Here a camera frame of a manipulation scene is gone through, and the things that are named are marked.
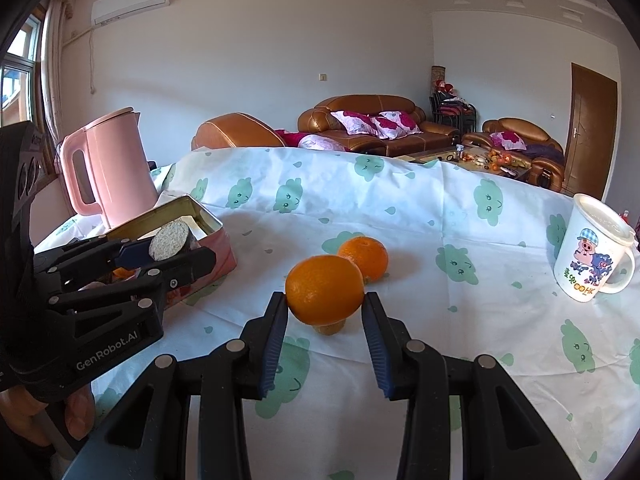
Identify person's left hand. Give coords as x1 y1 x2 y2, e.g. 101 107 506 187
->
0 386 96 447

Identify white cartoon mug with lid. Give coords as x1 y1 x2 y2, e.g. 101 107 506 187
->
553 192 637 303

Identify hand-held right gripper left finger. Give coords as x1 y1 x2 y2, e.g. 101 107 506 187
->
65 291 290 480

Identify window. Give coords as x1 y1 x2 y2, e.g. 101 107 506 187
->
0 15 41 128

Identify white cloud-print tablecloth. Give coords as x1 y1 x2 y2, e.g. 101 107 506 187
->
32 146 640 480

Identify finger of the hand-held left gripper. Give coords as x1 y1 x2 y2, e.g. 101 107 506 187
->
47 247 217 311
34 237 153 281

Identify short brown leather sofa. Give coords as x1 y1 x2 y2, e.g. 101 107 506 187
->
462 117 566 193

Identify pink electric kettle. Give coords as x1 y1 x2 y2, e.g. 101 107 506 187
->
60 106 160 228

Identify beige curtain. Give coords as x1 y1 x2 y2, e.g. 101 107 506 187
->
40 0 76 176

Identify stacked dark chairs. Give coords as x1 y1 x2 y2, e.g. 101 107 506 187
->
430 91 477 133

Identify white air conditioner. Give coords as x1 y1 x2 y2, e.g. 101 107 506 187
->
91 0 172 26

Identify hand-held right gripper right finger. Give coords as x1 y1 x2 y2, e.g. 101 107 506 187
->
361 292 583 480

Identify cut dark-skinned fruit half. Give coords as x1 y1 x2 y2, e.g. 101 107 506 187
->
148 220 198 261

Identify long brown leather sofa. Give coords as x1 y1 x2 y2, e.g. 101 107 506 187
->
297 94 461 157

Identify white and magenta floral pillow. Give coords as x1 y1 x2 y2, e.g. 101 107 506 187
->
331 110 378 136
370 110 422 140
490 130 527 151

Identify brown leather armchair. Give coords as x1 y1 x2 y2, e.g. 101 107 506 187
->
191 113 288 151

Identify cluttered coffee table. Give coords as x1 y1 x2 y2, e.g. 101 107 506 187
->
395 144 533 181

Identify pink rolled cushion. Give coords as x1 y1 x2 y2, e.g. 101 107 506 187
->
297 134 347 152

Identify pink metal tin box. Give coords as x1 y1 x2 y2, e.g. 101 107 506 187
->
105 195 238 308

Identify brown wooden door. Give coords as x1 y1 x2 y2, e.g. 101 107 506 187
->
564 62 619 198

